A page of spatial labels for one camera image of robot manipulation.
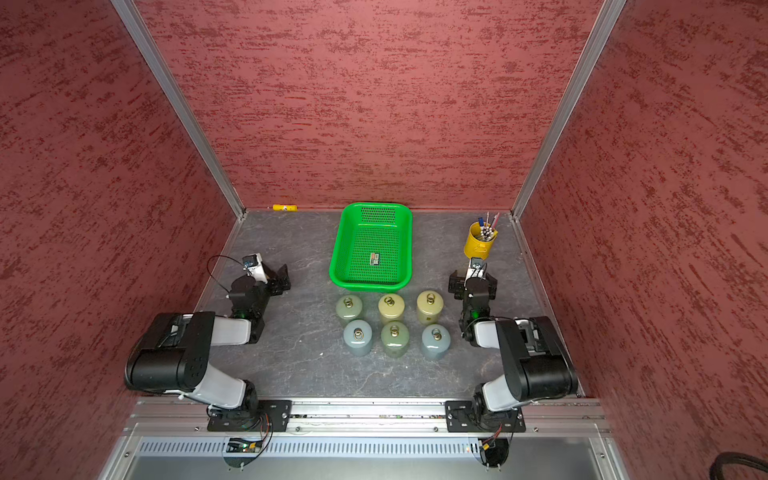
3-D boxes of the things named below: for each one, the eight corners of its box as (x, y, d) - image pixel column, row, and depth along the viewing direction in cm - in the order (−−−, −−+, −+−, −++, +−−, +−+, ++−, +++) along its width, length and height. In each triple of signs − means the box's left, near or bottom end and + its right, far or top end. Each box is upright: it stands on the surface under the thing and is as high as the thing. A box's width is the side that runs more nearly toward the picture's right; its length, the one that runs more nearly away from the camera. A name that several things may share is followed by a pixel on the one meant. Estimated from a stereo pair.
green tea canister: (338, 327, 91) (334, 314, 84) (341, 307, 95) (337, 294, 88) (361, 327, 91) (359, 315, 84) (363, 307, 95) (360, 294, 88)
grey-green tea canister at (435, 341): (421, 360, 85) (424, 350, 78) (420, 336, 89) (422, 324, 83) (447, 360, 85) (452, 350, 78) (444, 336, 89) (449, 324, 83)
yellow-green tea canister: (417, 325, 92) (419, 312, 85) (416, 303, 96) (418, 290, 89) (440, 325, 92) (444, 312, 85) (438, 303, 96) (442, 290, 89)
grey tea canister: (346, 356, 86) (342, 345, 78) (348, 331, 91) (345, 318, 83) (371, 356, 86) (369, 345, 79) (372, 331, 91) (371, 318, 83)
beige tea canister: (379, 327, 91) (378, 314, 84) (379, 307, 95) (378, 293, 88) (403, 327, 91) (404, 314, 84) (403, 307, 95) (404, 293, 88)
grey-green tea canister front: (380, 357, 85) (380, 346, 78) (381, 333, 90) (380, 321, 83) (408, 357, 85) (410, 346, 78) (407, 333, 90) (409, 321, 83)
